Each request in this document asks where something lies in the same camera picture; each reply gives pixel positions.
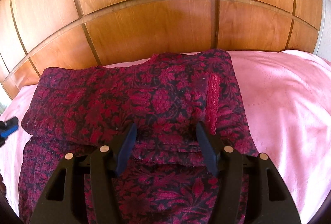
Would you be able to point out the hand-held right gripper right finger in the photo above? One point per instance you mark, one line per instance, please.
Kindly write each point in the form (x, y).
(206, 149)

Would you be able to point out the wooden panelled headboard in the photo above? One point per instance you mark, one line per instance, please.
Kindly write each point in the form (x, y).
(155, 19)

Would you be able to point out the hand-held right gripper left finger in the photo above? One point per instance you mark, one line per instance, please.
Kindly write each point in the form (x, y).
(126, 147)

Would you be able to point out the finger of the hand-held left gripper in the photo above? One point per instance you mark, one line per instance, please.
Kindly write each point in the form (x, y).
(7, 128)

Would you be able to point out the red and black patterned sweater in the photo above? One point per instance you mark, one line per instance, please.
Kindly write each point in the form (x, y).
(129, 94)

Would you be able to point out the pink blanket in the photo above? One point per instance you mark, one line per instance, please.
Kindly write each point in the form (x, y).
(284, 110)

